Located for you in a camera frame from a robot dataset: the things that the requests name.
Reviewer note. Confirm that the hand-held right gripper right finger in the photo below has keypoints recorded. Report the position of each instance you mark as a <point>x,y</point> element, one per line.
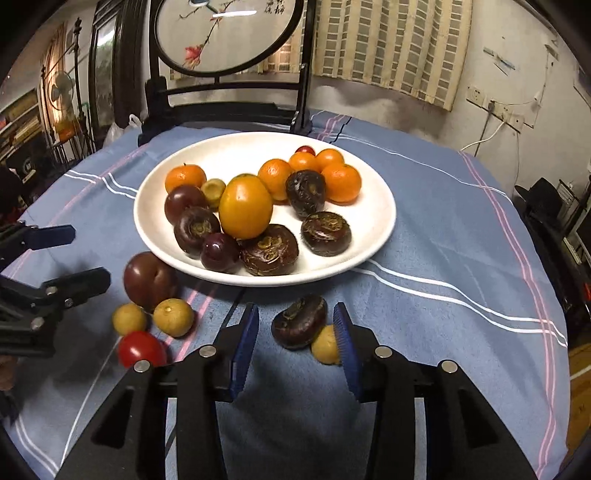
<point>344,350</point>

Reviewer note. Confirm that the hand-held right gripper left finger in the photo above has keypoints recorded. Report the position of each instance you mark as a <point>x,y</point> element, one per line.
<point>242,346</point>

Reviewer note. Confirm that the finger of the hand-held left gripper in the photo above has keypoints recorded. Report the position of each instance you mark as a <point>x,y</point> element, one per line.
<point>78,282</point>
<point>51,234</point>

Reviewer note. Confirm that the large dark brown water chestnut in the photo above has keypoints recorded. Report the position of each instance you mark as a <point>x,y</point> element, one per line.
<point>269,249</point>

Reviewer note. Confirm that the white oval plate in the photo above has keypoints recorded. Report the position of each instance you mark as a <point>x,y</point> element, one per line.
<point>364,226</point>

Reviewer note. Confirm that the large yellow kumquat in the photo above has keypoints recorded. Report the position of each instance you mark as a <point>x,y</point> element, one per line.
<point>245,206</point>

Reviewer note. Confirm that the small orange tangerine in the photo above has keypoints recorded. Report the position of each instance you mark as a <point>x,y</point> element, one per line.
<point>341,183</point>
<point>275,177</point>
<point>185,179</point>

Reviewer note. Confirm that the tan longan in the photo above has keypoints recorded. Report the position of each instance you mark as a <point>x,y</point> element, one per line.
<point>129,319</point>
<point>213,192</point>
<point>325,345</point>

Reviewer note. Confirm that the greenish yellow longan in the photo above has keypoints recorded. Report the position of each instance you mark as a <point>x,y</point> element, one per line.
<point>173,317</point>

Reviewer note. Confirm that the blue striped tablecloth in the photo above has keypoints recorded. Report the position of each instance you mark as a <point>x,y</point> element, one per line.
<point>438,346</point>

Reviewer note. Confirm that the bookshelf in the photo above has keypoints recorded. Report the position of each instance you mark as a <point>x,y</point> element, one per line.
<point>21,129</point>

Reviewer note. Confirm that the clear plastic bag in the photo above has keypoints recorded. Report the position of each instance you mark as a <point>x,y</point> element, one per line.
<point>121,131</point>

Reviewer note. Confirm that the standing fan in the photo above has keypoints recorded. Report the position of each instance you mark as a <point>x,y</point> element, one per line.
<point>62,90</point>

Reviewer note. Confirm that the dark wooden framed cabinet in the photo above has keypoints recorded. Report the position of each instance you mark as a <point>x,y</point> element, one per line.
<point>117,69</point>

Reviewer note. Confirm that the yellow orange kumquat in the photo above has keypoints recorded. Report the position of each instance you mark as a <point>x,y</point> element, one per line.
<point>304,162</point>

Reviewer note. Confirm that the black side furniture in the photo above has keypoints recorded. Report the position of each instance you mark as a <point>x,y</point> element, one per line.
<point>572,258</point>

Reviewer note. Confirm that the black hat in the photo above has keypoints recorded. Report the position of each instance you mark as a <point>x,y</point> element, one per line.
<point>540,196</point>

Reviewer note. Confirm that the round embroidered table screen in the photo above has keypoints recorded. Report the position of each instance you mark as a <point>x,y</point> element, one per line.
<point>226,41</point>

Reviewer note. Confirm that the checked beige curtain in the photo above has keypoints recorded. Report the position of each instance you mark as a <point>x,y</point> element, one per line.
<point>392,46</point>

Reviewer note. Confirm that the white wall power strip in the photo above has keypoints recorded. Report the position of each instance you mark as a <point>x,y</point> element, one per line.
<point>496,110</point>

